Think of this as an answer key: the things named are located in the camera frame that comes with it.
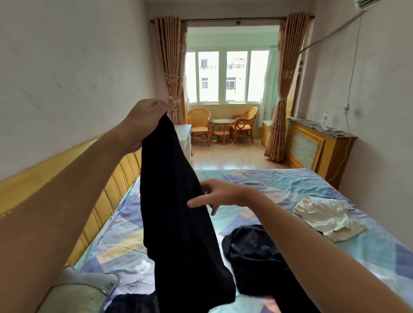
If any crumpled black garment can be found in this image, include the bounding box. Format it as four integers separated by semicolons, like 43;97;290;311
222;224;321;313

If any wicker armchair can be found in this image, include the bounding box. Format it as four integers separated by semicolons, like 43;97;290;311
187;108;212;146
230;107;259;145

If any wooden curtain rod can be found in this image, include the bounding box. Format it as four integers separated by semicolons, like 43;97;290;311
149;14;315;25

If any person's right hand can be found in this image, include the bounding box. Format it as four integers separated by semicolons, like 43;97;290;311
187;179;259;216

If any white power cord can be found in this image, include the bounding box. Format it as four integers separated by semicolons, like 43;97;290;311
329;10;367;185

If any sheer green curtain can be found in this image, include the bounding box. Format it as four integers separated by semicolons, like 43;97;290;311
258;48;280;120

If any long black garment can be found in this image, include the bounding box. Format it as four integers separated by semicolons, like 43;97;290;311
139;112;237;313

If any green framed window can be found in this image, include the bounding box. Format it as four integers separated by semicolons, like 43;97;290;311
185;48;270;104

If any wooden radiator cover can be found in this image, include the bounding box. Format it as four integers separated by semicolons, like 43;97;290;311
285;117;358;190

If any person's left forearm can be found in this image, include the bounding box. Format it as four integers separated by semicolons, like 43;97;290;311
0;123;143;313

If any patterned pastel bed sheet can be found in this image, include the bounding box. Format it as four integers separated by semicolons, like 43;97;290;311
74;168;413;313

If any black pleated garment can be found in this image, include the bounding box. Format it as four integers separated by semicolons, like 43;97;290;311
105;292;159;313

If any person's right forearm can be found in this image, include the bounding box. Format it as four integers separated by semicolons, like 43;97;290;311
242;190;412;313

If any pale green pillow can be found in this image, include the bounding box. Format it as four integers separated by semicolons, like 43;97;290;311
37;266;120;313

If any person's left hand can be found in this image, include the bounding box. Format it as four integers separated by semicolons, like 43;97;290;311
120;96;178;153

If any brown patterned curtain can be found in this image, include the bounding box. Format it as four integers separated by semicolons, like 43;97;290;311
264;12;311;162
154;16;188;125

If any white air conditioner pipe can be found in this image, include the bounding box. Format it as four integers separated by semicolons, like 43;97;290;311
300;11;366;53

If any cream satin garment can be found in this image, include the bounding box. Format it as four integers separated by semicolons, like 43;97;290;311
292;195;369;242

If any yellow padded headboard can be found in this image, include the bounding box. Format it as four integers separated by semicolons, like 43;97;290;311
0;137;143;269

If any round glass wicker table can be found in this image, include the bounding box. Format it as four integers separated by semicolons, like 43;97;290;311
209;118;236;146

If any white air conditioner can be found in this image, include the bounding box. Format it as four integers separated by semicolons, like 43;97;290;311
353;0;382;10

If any white bedside cabinet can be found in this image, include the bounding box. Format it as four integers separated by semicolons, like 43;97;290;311
174;124;193;165

